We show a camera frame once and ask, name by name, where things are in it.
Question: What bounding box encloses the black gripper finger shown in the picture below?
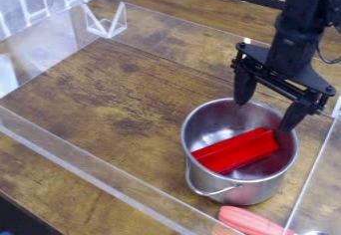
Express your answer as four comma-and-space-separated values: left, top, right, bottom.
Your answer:
233, 67, 257, 106
279, 101, 312, 132

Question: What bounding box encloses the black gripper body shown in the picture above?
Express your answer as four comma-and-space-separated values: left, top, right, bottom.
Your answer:
231, 42, 336, 115

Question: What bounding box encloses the red plastic block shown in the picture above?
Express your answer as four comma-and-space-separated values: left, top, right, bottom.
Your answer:
192, 127, 279, 174

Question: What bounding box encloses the silver metal pot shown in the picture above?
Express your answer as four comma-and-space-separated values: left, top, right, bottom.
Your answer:
181, 99, 299, 205

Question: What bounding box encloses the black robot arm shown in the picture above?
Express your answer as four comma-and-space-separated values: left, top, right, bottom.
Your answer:
232, 0, 341, 131

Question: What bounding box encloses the clear acrylic right barrier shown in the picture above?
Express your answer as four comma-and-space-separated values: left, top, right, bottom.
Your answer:
283, 96, 341, 235

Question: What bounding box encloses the clear acrylic barrier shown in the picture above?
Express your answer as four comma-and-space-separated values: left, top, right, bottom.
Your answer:
283, 96, 341, 235
0, 106, 243, 235

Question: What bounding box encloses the clear acrylic front barrier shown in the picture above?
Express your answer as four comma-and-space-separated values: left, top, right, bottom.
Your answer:
0, 106, 243, 235

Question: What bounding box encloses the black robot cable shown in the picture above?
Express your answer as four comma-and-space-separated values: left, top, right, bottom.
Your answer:
315, 23, 341, 65

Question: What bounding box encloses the orange handled tool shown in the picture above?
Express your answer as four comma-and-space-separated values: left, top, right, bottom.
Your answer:
219, 206, 297, 235

